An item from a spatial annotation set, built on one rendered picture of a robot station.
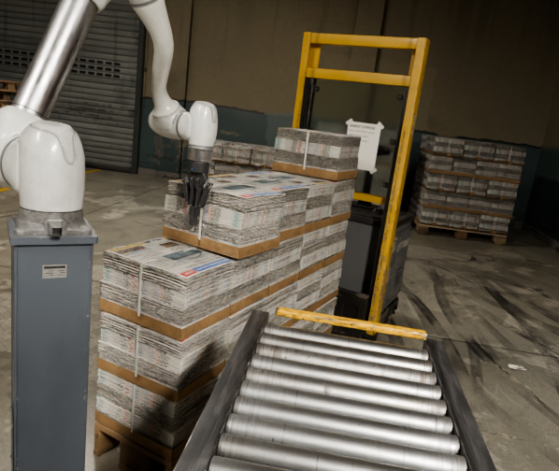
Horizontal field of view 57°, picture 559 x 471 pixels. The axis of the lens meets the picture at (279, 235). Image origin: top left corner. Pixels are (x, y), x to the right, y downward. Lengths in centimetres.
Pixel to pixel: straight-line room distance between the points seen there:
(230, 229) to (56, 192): 69
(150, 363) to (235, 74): 730
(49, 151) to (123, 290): 65
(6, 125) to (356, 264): 237
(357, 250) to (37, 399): 228
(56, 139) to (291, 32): 752
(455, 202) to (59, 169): 619
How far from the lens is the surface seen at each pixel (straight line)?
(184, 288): 168
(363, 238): 333
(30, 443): 167
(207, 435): 99
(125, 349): 195
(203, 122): 185
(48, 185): 140
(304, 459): 98
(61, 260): 144
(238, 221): 185
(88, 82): 961
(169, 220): 205
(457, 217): 719
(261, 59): 876
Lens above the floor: 138
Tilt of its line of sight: 14 degrees down
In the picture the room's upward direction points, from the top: 7 degrees clockwise
